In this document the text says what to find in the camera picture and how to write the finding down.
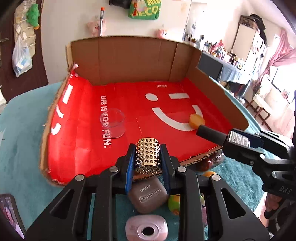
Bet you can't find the smartphone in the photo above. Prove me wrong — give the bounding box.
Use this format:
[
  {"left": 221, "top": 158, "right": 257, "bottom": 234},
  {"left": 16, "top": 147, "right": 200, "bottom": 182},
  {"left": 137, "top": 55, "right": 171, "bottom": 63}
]
[{"left": 1, "top": 193, "right": 26, "bottom": 240}]

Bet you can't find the gold studded cylinder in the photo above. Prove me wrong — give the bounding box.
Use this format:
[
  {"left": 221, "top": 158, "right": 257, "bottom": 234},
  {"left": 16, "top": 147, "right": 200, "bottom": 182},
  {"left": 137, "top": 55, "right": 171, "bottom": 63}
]
[{"left": 135, "top": 138, "right": 162, "bottom": 175}]

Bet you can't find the pink nail polish bottle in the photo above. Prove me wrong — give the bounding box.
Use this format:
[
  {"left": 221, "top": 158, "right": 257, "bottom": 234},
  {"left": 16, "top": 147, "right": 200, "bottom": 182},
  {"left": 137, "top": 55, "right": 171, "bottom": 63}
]
[{"left": 202, "top": 206, "right": 208, "bottom": 227}]

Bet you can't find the cardboard box red lining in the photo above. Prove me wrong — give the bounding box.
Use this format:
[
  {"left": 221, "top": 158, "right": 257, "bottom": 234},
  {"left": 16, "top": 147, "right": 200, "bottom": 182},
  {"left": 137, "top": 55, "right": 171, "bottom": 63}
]
[{"left": 39, "top": 36, "right": 249, "bottom": 186}]

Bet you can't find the pink round camera toy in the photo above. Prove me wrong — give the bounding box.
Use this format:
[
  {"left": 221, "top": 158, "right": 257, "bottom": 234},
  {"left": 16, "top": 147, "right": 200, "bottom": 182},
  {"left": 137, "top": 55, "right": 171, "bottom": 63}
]
[{"left": 125, "top": 215, "right": 168, "bottom": 241}]

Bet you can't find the teal fluffy blanket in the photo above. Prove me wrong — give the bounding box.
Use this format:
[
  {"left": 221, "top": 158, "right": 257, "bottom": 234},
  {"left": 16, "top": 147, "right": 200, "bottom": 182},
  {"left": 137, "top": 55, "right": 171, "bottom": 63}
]
[{"left": 0, "top": 82, "right": 266, "bottom": 240}]

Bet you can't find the pink pig plush right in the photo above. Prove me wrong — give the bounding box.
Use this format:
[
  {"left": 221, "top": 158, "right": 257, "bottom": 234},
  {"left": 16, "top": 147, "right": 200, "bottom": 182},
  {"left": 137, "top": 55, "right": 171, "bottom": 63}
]
[{"left": 156, "top": 29, "right": 167, "bottom": 39}]

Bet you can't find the green duck toy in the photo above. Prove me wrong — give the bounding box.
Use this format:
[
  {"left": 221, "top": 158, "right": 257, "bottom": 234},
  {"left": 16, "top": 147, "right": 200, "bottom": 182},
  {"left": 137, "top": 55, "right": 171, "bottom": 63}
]
[{"left": 168, "top": 194, "right": 205, "bottom": 216}]

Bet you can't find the white plastic bag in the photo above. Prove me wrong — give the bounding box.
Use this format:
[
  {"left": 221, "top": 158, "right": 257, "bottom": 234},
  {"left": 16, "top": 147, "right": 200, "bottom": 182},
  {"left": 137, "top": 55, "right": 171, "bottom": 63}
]
[{"left": 12, "top": 36, "right": 33, "bottom": 78}]

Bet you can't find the pink pig plush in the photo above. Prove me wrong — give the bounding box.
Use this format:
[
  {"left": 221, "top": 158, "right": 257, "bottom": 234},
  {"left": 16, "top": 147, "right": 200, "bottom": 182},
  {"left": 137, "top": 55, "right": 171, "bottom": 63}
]
[
  {"left": 87, "top": 16, "right": 107, "bottom": 37},
  {"left": 156, "top": 29, "right": 167, "bottom": 39}
]

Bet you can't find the pink pig plush left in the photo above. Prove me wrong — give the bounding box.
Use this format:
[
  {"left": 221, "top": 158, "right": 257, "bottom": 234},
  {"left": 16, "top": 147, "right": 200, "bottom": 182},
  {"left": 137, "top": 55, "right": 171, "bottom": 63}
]
[{"left": 87, "top": 16, "right": 107, "bottom": 37}]

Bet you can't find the green crocodile plush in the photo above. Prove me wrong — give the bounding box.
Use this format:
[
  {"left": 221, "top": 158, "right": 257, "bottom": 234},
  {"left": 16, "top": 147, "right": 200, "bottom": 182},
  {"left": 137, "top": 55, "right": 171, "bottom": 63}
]
[{"left": 26, "top": 4, "right": 40, "bottom": 30}]

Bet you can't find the black backpack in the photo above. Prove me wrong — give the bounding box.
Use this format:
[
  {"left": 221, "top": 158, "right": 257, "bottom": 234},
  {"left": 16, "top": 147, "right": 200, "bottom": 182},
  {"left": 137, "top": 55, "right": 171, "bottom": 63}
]
[{"left": 109, "top": 0, "right": 132, "bottom": 9}]

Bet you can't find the person's right hand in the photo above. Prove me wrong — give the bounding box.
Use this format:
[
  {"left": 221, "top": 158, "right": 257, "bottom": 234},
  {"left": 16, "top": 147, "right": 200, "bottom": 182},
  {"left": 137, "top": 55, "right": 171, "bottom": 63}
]
[{"left": 264, "top": 193, "right": 294, "bottom": 220}]

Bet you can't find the green tote bag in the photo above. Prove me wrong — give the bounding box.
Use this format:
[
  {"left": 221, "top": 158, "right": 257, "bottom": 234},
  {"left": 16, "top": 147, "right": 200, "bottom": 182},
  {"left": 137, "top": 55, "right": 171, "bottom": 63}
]
[{"left": 128, "top": 0, "right": 162, "bottom": 20}]

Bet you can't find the clear plastic cup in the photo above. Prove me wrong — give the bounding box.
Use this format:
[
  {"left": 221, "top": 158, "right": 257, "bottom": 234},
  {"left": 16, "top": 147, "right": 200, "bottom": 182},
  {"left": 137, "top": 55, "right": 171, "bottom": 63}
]
[{"left": 100, "top": 108, "right": 125, "bottom": 139}]

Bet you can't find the brown eye shadow case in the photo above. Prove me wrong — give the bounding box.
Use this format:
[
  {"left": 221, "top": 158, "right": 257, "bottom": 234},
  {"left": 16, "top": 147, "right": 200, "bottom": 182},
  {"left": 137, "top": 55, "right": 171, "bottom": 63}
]
[{"left": 127, "top": 177, "right": 169, "bottom": 214}]

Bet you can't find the dark brown door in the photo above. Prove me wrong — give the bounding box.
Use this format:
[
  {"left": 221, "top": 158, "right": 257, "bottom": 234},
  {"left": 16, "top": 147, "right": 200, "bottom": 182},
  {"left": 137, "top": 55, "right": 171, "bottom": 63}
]
[{"left": 1, "top": 1, "right": 49, "bottom": 101}]

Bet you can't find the orange round jar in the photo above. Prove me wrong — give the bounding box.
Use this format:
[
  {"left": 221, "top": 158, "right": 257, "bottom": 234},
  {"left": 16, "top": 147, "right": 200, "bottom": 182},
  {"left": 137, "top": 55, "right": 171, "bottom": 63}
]
[
  {"left": 203, "top": 171, "right": 216, "bottom": 178},
  {"left": 189, "top": 113, "right": 205, "bottom": 130}
]

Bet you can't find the dark covered side table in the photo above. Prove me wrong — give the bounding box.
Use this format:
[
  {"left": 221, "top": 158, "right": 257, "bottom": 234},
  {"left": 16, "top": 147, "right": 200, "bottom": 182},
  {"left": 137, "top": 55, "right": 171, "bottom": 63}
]
[{"left": 197, "top": 52, "right": 251, "bottom": 85}]

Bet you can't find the orange capped stick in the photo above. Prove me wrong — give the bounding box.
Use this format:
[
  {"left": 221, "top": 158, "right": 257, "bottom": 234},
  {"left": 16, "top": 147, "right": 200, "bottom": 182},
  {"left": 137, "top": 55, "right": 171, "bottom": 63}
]
[{"left": 99, "top": 7, "right": 105, "bottom": 37}]

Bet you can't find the beige hanging wall organizer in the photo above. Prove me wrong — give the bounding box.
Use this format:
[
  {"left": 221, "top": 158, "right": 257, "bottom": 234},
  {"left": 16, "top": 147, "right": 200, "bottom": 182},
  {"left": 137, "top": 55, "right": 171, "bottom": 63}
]
[{"left": 14, "top": 0, "right": 36, "bottom": 57}]

